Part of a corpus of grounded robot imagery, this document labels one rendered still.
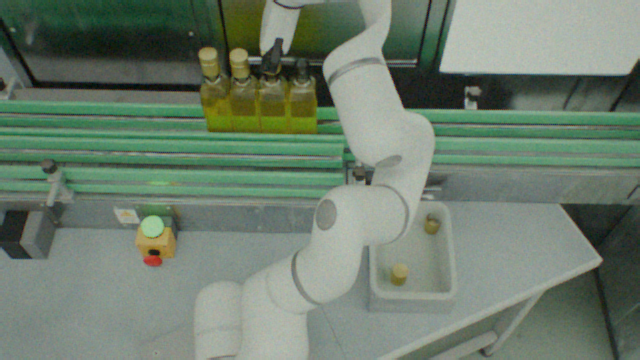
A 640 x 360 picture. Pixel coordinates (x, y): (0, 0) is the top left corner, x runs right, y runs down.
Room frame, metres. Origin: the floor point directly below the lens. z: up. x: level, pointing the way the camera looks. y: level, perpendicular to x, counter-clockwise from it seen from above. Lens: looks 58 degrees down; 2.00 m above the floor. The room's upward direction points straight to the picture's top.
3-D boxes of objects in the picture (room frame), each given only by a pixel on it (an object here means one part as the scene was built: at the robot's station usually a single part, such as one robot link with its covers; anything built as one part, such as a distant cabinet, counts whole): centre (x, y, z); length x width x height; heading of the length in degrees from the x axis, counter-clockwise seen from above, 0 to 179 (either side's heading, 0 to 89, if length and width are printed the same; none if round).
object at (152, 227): (0.63, 0.35, 0.84); 0.05 x 0.05 x 0.03
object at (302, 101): (0.81, 0.03, 0.99); 0.06 x 0.06 x 0.21; 0
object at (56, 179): (0.65, 0.52, 0.94); 0.07 x 0.04 x 0.13; 178
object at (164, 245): (0.62, 0.35, 0.79); 0.07 x 0.07 x 0.07; 88
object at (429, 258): (0.58, -0.20, 0.80); 0.22 x 0.17 x 0.09; 178
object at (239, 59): (0.81, 0.14, 1.14); 0.04 x 0.04 x 0.04
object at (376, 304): (0.61, -0.20, 0.79); 0.27 x 0.17 x 0.08; 178
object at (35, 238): (0.63, 0.63, 0.79); 0.08 x 0.08 x 0.08; 88
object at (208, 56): (0.81, 0.20, 1.14); 0.04 x 0.04 x 0.04
